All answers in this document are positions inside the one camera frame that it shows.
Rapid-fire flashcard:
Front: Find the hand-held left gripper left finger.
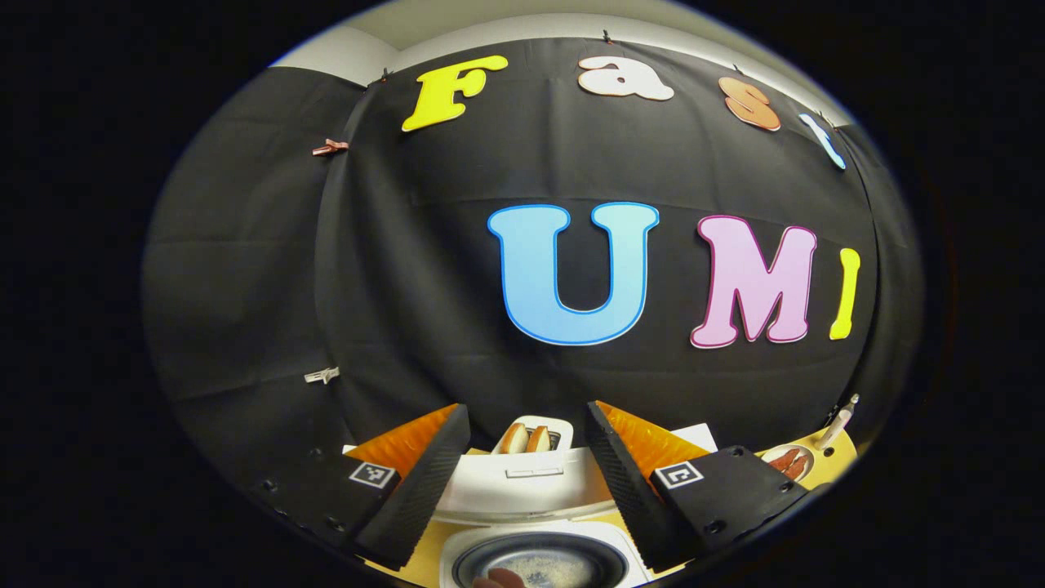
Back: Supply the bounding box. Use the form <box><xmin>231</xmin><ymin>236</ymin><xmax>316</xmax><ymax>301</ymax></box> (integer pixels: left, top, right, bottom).
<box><xmin>253</xmin><ymin>403</ymin><xmax>473</xmax><ymax>572</ymax></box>

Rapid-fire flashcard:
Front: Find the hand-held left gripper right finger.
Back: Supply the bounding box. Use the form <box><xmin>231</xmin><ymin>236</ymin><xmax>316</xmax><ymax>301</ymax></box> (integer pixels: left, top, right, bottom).
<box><xmin>585</xmin><ymin>400</ymin><xmax>809</xmax><ymax>572</ymax></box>

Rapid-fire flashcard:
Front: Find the white rice cooker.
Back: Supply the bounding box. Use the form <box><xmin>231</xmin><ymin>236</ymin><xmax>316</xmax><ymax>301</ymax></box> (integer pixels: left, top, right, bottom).
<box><xmin>343</xmin><ymin>423</ymin><xmax>719</xmax><ymax>588</ymax></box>

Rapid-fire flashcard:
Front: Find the white rice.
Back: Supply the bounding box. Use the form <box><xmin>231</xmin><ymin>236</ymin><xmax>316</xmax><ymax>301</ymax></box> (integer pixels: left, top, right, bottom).
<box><xmin>498</xmin><ymin>555</ymin><xmax>597</xmax><ymax>588</ymax></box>

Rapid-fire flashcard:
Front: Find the white oval plate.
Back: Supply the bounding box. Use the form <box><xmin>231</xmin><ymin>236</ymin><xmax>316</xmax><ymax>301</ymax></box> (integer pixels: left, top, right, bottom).
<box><xmin>759</xmin><ymin>445</ymin><xmax>815</xmax><ymax>484</ymax></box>

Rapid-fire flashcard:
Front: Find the small clear bottle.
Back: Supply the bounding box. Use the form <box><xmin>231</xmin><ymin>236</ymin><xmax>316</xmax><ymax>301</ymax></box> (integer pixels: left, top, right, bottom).
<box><xmin>819</xmin><ymin>394</ymin><xmax>860</xmax><ymax>450</ymax></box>

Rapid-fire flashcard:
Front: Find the black backdrop cloth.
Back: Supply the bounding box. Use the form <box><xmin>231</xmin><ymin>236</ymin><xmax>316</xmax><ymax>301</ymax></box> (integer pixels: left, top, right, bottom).
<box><xmin>143</xmin><ymin>37</ymin><xmax>923</xmax><ymax>491</ymax></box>

